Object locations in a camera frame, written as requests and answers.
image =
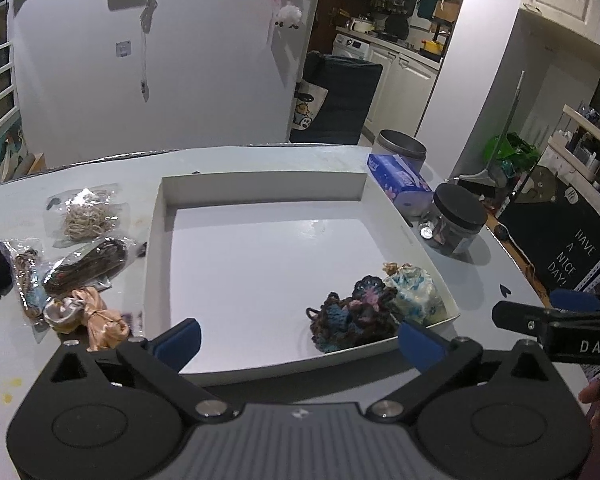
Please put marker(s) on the white cardboard box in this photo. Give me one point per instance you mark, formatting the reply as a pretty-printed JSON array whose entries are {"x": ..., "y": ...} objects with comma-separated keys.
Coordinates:
[{"x": 255, "y": 260}]

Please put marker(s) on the grey metal tin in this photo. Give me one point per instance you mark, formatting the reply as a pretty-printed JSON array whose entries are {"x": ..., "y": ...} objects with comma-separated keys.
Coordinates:
[{"x": 402, "y": 152}]

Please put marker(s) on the glass jar with black lid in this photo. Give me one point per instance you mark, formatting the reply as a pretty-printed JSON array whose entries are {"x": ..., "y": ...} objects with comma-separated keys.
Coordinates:
[{"x": 457, "y": 210}]

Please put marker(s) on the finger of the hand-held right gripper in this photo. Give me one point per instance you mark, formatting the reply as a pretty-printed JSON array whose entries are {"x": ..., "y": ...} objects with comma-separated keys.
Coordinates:
[
  {"x": 525, "y": 321},
  {"x": 575, "y": 300}
]

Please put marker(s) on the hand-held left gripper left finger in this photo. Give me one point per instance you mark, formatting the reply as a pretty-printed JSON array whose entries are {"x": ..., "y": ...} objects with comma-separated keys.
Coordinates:
[{"x": 180, "y": 342}]

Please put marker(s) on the dark crocheted flower piece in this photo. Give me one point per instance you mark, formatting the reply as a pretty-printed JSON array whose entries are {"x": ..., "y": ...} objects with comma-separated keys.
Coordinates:
[{"x": 350, "y": 315}]

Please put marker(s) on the white shelf rack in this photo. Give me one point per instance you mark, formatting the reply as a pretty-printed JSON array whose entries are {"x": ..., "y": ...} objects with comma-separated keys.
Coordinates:
[{"x": 585, "y": 140}]

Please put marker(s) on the white kitchen cabinet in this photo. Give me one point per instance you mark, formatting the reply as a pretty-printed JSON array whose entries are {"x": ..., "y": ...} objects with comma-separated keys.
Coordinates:
[{"x": 400, "y": 90}]

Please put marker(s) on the wall socket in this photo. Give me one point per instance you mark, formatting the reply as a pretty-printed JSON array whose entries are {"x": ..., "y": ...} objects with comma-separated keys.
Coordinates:
[{"x": 124, "y": 49}]

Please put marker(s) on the white pot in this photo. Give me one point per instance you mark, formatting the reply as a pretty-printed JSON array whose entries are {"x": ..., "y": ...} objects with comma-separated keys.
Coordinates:
[{"x": 362, "y": 25}]

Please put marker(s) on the black heart sticker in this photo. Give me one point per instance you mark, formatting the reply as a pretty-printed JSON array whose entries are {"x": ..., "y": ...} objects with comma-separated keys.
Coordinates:
[{"x": 505, "y": 290}]

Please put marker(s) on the blue tissue pack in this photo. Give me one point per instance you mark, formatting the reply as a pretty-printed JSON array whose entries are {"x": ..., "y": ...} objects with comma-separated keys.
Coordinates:
[{"x": 395, "y": 177}]

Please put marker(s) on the hanging white plush toy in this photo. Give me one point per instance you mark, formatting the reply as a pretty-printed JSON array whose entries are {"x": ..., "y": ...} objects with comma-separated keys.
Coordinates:
[{"x": 287, "y": 16}]

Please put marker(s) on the white washing machine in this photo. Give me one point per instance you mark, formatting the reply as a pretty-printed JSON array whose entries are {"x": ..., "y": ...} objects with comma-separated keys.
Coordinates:
[{"x": 350, "y": 47}]

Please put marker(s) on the green plastic bag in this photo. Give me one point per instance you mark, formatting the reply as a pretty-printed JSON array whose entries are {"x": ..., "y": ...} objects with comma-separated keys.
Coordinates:
[{"x": 510, "y": 152}]

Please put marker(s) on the peach satin scrunchie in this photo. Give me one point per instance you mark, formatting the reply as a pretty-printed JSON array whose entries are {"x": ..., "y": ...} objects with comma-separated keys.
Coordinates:
[{"x": 102, "y": 322}]

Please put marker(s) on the teal hanging bag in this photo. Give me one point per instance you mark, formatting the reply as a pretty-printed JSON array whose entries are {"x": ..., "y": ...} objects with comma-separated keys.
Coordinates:
[{"x": 427, "y": 2}]

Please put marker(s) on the silver satin scrunchie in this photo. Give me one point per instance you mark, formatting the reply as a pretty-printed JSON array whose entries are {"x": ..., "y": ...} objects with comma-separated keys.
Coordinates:
[{"x": 62, "y": 311}]

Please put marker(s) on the yellow pot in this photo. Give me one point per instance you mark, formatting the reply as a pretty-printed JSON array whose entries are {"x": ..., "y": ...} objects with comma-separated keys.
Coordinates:
[{"x": 431, "y": 47}]

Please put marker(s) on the bag of beige rubber bands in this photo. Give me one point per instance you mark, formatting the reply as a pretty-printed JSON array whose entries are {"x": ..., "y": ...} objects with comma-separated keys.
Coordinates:
[{"x": 85, "y": 217}]

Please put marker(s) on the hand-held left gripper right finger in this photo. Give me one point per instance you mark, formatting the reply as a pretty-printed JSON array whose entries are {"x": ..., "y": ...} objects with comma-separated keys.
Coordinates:
[{"x": 422, "y": 345}]

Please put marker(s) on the black letter board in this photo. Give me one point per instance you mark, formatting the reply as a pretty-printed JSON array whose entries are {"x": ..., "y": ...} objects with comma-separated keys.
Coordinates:
[{"x": 565, "y": 230}]

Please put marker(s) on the cartoon print tote bag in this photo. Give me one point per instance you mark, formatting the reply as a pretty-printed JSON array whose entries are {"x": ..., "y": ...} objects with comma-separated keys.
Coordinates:
[{"x": 307, "y": 107}]

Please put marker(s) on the colourful painted panel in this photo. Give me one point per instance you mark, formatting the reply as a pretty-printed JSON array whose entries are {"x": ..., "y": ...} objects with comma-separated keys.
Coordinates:
[{"x": 5, "y": 157}]

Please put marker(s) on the dark covered chair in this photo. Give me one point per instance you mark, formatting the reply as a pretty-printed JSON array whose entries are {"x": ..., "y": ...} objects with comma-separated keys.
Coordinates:
[{"x": 350, "y": 95}]

